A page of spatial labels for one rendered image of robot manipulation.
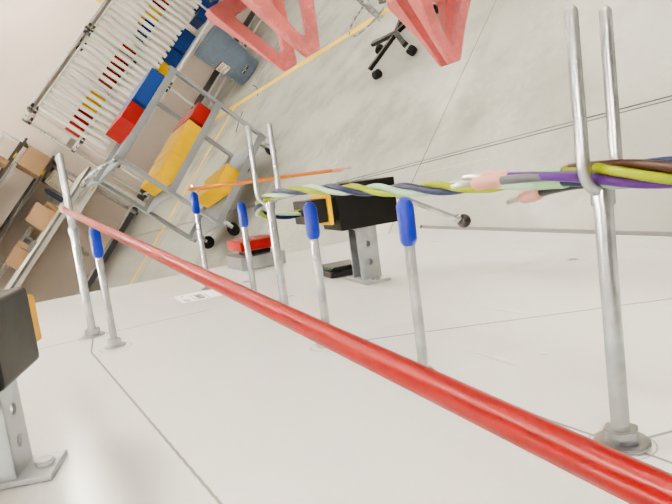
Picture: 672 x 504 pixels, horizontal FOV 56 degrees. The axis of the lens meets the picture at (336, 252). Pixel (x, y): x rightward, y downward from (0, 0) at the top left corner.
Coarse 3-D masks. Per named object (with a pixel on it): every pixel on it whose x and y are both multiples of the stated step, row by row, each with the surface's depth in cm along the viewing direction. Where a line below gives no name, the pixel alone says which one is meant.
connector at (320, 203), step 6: (294, 204) 55; (300, 204) 54; (318, 204) 53; (324, 204) 53; (300, 210) 54; (318, 210) 53; (324, 210) 53; (336, 210) 54; (318, 216) 53; (324, 216) 53; (336, 216) 54; (300, 222) 54
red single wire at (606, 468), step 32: (96, 224) 30; (160, 256) 20; (224, 288) 15; (288, 320) 12; (320, 320) 11; (352, 352) 10; (384, 352) 9; (416, 384) 8; (448, 384) 8; (480, 416) 7; (512, 416) 7; (544, 448) 6; (576, 448) 6; (608, 448) 6; (608, 480) 6; (640, 480) 5
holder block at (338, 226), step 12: (360, 180) 56; (372, 180) 54; (384, 180) 55; (336, 204) 53; (348, 204) 53; (360, 204) 54; (372, 204) 54; (384, 204) 55; (348, 216) 54; (360, 216) 54; (372, 216) 54; (384, 216) 55; (396, 216) 55; (324, 228) 57; (336, 228) 54; (348, 228) 54
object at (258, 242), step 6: (264, 234) 78; (228, 240) 77; (234, 240) 76; (240, 240) 75; (252, 240) 73; (258, 240) 74; (264, 240) 74; (270, 240) 74; (228, 246) 77; (234, 246) 75; (240, 246) 73; (252, 246) 73; (258, 246) 74; (264, 246) 74; (270, 246) 74; (240, 252) 76; (252, 252) 74; (258, 252) 75; (264, 252) 75
